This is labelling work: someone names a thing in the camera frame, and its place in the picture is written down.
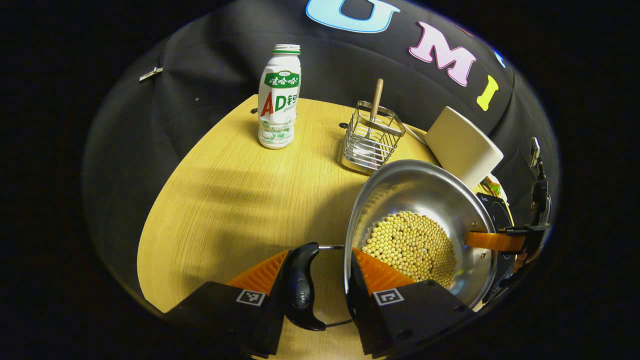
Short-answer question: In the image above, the black induction cooktop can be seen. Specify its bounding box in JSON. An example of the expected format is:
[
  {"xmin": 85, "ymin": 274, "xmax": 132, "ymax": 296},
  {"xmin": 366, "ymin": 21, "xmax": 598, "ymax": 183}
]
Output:
[{"xmin": 475, "ymin": 192, "xmax": 516, "ymax": 233}]

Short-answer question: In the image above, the sandwich on plate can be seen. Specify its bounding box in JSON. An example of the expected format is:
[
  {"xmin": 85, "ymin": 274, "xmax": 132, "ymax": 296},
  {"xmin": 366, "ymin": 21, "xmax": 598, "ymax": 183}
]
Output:
[{"xmin": 480, "ymin": 175, "xmax": 509, "ymax": 201}]

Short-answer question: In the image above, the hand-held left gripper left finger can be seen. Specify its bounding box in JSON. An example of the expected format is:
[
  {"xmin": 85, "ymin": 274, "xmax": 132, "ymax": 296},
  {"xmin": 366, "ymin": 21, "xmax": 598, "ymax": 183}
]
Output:
[{"xmin": 162, "ymin": 249, "xmax": 291, "ymax": 358}]

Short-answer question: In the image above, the wire utensil basket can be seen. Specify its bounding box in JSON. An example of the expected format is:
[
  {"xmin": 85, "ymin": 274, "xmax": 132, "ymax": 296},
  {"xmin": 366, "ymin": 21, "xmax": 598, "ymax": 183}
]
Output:
[{"xmin": 341, "ymin": 101, "xmax": 406, "ymax": 176}]

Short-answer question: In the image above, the white toaster cable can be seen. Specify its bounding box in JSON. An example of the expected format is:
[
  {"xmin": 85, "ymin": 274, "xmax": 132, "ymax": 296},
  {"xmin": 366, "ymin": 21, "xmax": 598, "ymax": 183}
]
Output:
[{"xmin": 402, "ymin": 124, "xmax": 429, "ymax": 146}]

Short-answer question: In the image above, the white green-label drink bottle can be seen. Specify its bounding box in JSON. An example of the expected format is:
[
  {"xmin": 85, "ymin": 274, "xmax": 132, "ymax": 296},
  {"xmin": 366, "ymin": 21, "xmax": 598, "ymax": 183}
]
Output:
[{"xmin": 257, "ymin": 44, "xmax": 302, "ymax": 150}]

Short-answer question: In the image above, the pile of yellow soybeans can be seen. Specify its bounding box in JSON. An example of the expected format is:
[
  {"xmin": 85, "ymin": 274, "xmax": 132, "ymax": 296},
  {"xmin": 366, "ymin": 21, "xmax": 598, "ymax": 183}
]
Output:
[{"xmin": 361, "ymin": 211, "xmax": 457, "ymax": 288}]

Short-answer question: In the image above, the steel pot with black handles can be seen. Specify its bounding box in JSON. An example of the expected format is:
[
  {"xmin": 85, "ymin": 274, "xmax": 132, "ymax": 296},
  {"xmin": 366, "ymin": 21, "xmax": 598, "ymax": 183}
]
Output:
[{"xmin": 280, "ymin": 160, "xmax": 501, "ymax": 332}]

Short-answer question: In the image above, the black backdrop cloth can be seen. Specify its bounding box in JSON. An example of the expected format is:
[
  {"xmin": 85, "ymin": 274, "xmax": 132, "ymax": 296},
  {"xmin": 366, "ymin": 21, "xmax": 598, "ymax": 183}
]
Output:
[{"xmin": 82, "ymin": 0, "xmax": 561, "ymax": 311}]

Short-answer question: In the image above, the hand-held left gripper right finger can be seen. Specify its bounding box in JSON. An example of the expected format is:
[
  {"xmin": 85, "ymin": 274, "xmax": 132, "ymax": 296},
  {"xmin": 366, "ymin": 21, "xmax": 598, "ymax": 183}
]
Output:
[{"xmin": 345, "ymin": 248, "xmax": 476, "ymax": 359}]

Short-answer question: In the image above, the wooden-handled spoon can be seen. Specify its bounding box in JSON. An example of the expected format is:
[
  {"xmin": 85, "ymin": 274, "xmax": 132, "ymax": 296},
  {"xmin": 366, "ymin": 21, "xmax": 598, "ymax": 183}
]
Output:
[{"xmin": 352, "ymin": 78, "xmax": 385, "ymax": 156}]

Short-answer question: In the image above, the white toaster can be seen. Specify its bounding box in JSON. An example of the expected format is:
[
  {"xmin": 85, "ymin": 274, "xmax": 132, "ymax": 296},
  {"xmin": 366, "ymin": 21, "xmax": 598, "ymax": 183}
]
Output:
[{"xmin": 425, "ymin": 106, "xmax": 504, "ymax": 190}]

